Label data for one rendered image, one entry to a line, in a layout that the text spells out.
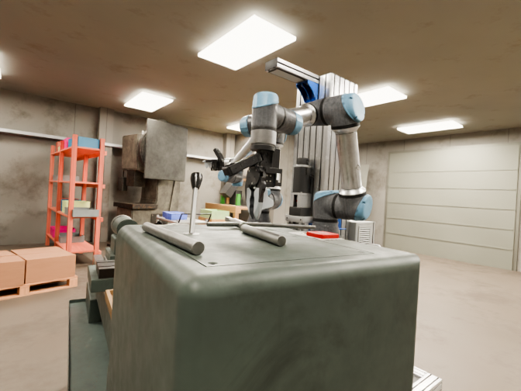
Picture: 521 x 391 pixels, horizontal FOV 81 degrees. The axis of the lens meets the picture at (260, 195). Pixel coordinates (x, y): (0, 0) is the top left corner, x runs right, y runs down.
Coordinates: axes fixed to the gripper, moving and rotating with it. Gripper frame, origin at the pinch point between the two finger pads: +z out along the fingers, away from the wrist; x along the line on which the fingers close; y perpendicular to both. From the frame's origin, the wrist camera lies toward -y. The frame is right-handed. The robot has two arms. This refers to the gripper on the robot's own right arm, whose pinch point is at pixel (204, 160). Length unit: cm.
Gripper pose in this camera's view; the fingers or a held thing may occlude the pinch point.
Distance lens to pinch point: 226.5
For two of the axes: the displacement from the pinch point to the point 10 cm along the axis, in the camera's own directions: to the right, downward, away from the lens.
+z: -8.7, -0.5, 4.9
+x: 5.0, -1.1, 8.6
